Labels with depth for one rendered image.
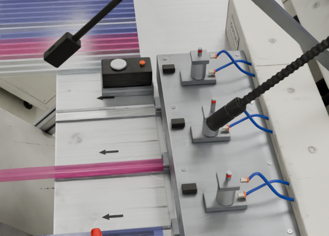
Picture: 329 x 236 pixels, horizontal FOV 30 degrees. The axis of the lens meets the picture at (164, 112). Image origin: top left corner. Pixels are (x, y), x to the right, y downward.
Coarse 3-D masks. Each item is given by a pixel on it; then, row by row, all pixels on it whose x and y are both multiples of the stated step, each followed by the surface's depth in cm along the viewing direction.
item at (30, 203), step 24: (0, 120) 138; (0, 144) 134; (24, 144) 140; (48, 144) 146; (0, 168) 130; (0, 192) 126; (24, 192) 131; (48, 192) 137; (0, 216) 122; (24, 216) 127; (48, 216) 132
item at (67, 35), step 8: (64, 40) 71; (72, 40) 72; (48, 48) 73; (56, 48) 72; (64, 48) 72; (72, 48) 72; (48, 56) 73; (56, 56) 73; (64, 56) 73; (56, 64) 74
